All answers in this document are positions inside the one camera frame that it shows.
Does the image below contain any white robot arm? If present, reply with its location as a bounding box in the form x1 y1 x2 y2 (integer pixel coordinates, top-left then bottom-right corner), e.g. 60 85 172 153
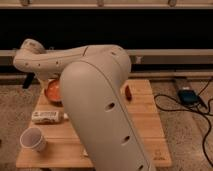
13 39 156 171

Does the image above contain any white sponge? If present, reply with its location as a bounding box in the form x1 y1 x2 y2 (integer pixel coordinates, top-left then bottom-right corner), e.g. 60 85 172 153
83 149 88 157

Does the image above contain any red brown object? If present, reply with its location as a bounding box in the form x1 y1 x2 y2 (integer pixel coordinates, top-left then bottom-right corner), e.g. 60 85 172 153
125 85 132 101

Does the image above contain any orange bowl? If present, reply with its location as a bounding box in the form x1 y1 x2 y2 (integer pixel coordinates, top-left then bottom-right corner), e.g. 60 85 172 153
44 79 61 103

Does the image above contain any white plastic bottle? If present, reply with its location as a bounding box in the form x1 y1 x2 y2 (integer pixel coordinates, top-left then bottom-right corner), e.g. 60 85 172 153
31 110 68 124

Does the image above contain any wooden board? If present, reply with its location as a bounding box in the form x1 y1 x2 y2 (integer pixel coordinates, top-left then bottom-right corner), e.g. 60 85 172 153
16 79 172 169

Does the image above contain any blue power adapter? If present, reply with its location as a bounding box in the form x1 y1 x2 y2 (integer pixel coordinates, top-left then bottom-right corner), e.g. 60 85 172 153
178 89 199 105

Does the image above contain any white paper cup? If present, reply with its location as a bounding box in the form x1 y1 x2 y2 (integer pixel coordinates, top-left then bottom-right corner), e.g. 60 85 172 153
20 127 47 152

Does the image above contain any white horizontal rail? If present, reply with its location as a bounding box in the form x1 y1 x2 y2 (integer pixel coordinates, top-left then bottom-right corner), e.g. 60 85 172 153
0 49 213 57

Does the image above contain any black cable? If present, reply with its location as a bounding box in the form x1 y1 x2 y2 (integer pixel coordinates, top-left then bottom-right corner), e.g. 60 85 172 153
153 77 213 168

